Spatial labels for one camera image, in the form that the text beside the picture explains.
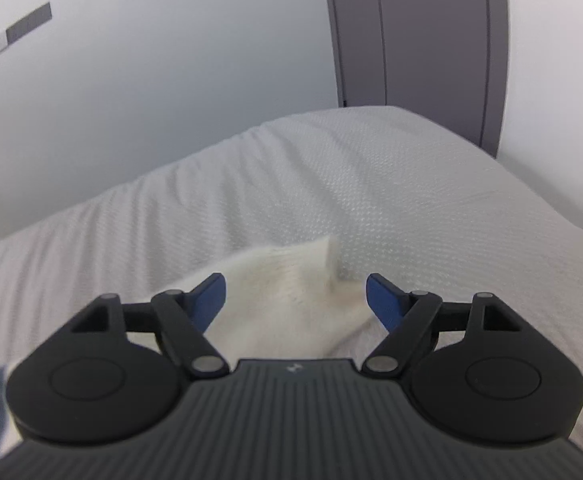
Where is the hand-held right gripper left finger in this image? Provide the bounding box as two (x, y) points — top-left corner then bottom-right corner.
(68, 273), (231, 378)

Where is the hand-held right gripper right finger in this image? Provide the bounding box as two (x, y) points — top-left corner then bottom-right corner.
(361, 273), (525, 377)

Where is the cream sweater with blue stripes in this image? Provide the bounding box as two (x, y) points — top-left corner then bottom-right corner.
(146, 236), (379, 361)

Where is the bed with white cover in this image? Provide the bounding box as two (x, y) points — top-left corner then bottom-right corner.
(0, 105), (583, 466)

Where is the grey door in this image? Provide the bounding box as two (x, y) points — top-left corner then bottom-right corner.
(321, 0), (509, 158)

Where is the grey wall socket panel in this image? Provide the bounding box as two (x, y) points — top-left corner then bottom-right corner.
(6, 2), (53, 44)

